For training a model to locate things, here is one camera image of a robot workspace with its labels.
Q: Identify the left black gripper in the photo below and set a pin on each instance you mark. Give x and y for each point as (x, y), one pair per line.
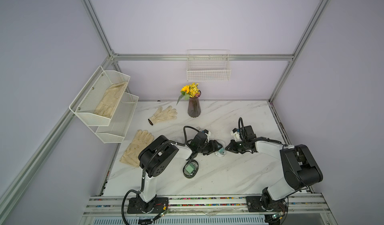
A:
(213, 147)

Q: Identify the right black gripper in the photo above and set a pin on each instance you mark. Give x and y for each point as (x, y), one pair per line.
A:
(232, 148)

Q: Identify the clear round case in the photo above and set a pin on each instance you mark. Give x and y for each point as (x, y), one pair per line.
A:
(222, 143)

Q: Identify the green charger plug front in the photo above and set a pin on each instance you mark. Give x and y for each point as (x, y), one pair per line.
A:
(190, 169)

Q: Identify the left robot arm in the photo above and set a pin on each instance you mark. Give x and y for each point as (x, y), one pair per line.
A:
(153, 160)

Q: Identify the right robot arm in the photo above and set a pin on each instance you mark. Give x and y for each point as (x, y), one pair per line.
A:
(300, 170)

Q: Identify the dark ribbed vase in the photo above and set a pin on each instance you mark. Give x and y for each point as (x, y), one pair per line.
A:
(194, 108)

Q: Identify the white fabric glove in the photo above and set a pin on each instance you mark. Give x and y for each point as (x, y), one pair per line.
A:
(163, 115)

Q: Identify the yellow flower bouquet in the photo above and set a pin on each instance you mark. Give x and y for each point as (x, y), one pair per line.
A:
(189, 91)

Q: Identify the beige leather glove table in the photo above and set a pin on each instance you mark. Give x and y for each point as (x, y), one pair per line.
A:
(131, 155)

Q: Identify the lower white mesh basket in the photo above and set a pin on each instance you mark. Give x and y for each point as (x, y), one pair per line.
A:
(116, 132)

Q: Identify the white mesh basket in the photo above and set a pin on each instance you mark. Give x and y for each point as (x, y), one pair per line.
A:
(87, 105)
(116, 132)

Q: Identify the beige glove in basket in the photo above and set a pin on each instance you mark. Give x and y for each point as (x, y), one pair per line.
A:
(110, 100)

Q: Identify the upper white mesh basket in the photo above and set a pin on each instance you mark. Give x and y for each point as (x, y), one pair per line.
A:
(87, 105)

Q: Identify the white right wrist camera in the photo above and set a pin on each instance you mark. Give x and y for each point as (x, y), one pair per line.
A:
(236, 135)

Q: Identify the white wire wall basket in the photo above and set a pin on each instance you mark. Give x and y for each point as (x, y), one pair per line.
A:
(208, 65)

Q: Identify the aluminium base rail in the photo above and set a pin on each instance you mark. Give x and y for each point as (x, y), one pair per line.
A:
(209, 205)

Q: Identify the aluminium cage frame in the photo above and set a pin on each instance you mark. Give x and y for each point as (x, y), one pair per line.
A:
(21, 183)

